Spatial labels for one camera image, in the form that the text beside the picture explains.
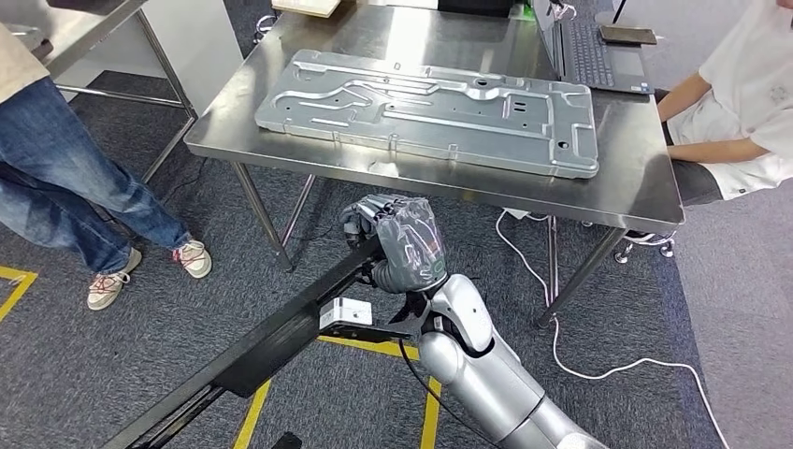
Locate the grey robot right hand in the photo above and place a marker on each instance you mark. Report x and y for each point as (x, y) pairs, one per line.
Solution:
(412, 241)

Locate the black bag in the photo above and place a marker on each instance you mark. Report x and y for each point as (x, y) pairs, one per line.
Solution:
(477, 7)

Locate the seated person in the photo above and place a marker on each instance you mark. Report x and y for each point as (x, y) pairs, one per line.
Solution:
(743, 105)

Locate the standing person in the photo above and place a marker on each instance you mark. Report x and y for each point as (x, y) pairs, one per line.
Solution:
(62, 180)

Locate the dark office chair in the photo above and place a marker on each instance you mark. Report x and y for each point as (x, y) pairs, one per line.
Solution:
(697, 183)

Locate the white power adapter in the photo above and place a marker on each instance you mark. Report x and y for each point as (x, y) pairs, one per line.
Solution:
(517, 214)

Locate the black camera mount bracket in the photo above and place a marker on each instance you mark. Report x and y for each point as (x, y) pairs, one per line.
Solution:
(365, 333)

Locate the grey laptop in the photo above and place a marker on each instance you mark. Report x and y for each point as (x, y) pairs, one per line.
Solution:
(588, 56)

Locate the stainless steel workbench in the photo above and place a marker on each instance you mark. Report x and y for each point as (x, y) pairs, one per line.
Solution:
(619, 180)

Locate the seated person's left forearm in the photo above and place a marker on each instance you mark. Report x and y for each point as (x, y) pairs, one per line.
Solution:
(718, 150)

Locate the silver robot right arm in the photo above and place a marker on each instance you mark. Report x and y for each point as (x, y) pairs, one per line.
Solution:
(495, 384)

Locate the long black plastic part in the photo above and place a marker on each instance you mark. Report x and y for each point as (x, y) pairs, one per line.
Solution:
(266, 356)

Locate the smartphone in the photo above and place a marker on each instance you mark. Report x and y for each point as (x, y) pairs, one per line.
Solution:
(627, 34)

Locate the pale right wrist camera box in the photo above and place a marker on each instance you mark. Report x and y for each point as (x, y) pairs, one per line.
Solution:
(347, 312)

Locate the stamped grey metal plate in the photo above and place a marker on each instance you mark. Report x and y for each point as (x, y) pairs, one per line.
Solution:
(433, 124)

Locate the steel table with white panel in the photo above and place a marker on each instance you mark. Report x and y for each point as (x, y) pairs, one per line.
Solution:
(186, 49)

